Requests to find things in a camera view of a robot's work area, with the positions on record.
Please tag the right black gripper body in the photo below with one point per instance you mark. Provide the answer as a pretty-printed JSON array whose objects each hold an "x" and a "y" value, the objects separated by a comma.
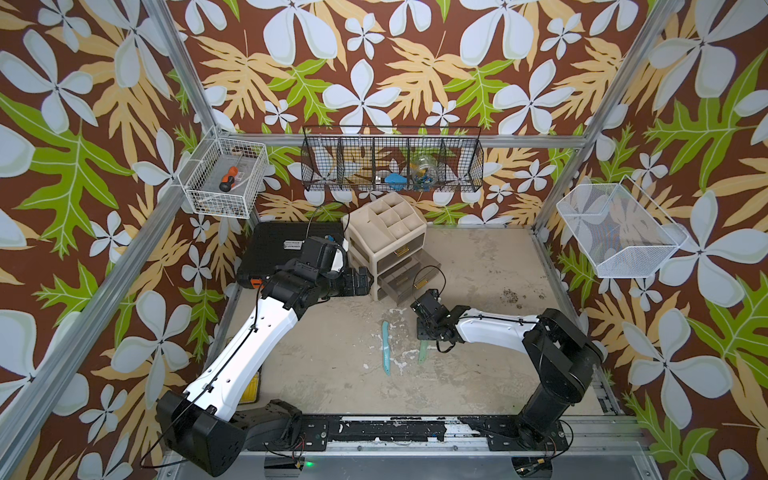
[{"x": 426, "y": 332}]

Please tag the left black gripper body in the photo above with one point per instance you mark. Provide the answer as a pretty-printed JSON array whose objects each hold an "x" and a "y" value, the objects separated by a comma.
[{"x": 342, "y": 284}]

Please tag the green fruit knife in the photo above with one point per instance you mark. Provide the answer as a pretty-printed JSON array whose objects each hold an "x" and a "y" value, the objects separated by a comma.
[{"x": 423, "y": 351}]

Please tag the blue fruit knife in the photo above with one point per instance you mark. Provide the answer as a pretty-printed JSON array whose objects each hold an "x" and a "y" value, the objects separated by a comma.
[{"x": 385, "y": 348}]

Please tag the beige plastic drawer organizer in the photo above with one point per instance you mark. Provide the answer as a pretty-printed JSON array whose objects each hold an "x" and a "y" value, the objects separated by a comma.
[{"x": 388, "y": 237}]

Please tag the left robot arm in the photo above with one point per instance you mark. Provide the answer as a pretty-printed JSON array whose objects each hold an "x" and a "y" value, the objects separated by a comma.
[{"x": 198, "y": 424}]

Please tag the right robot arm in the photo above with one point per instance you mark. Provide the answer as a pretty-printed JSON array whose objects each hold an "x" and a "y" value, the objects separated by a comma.
[{"x": 563, "y": 357}]

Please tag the black plastic tool case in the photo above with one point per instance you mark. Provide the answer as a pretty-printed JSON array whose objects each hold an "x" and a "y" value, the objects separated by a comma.
[{"x": 274, "y": 243}]

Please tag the blue item in basket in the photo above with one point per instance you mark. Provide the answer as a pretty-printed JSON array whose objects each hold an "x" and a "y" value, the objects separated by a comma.
[{"x": 396, "y": 182}]

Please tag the yellow screwdriver bit set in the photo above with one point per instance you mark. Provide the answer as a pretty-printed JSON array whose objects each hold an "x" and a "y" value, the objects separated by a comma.
[{"x": 251, "y": 393}]

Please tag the orange black screwdriver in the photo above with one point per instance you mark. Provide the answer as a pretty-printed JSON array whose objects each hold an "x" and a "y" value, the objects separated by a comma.
[{"x": 228, "y": 181}]

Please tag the white mesh corner basket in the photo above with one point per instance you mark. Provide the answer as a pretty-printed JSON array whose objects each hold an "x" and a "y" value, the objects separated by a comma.
[{"x": 621, "y": 230}]

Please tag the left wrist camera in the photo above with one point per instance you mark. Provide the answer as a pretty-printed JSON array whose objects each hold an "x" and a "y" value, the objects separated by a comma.
[{"x": 323, "y": 254}]

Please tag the black wire wall basket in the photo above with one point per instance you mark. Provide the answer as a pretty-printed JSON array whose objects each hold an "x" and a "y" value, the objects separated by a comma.
[{"x": 359, "y": 158}]

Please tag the black mounting rail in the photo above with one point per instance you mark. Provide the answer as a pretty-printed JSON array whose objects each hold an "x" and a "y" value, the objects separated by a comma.
[{"x": 497, "y": 432}]

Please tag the white wire wall basket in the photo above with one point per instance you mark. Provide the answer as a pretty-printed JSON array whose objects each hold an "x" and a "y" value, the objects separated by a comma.
[{"x": 223, "y": 175}]

